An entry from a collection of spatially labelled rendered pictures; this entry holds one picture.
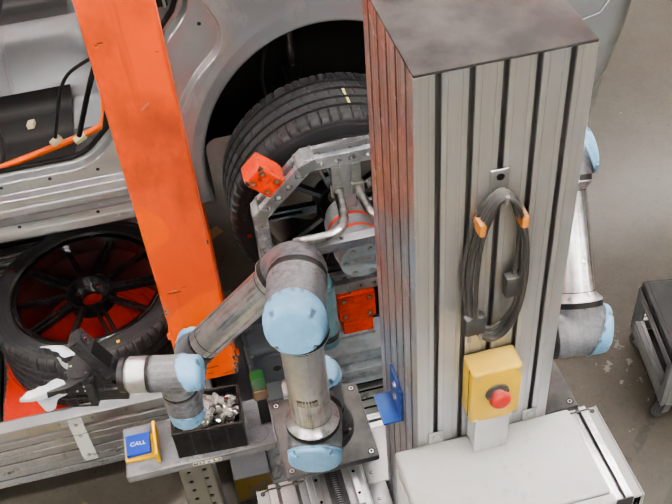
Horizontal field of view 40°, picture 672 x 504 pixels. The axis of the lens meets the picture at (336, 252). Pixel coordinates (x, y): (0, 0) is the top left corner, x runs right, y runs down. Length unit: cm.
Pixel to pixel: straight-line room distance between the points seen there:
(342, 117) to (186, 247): 56
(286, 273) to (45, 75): 204
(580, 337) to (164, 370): 94
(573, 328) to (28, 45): 226
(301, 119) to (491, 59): 142
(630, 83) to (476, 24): 358
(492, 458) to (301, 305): 44
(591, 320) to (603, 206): 191
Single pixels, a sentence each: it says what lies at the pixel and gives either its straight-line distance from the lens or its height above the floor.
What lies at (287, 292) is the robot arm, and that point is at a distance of 169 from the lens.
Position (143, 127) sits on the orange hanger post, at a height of 144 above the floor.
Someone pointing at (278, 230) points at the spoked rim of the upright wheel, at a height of 71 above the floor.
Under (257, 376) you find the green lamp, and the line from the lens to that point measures 260.
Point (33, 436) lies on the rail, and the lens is 308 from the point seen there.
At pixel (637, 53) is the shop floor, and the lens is 506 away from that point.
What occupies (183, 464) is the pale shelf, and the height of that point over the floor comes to 45.
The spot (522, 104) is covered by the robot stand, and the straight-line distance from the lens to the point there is 126.
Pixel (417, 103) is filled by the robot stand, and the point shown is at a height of 199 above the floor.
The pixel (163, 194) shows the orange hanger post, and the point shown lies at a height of 124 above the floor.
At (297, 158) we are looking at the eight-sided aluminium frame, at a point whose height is 111.
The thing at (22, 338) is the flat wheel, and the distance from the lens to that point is 312.
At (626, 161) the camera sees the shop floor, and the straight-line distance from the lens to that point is 434.
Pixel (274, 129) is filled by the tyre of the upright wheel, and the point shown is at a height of 114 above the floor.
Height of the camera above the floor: 268
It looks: 44 degrees down
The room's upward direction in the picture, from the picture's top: 6 degrees counter-clockwise
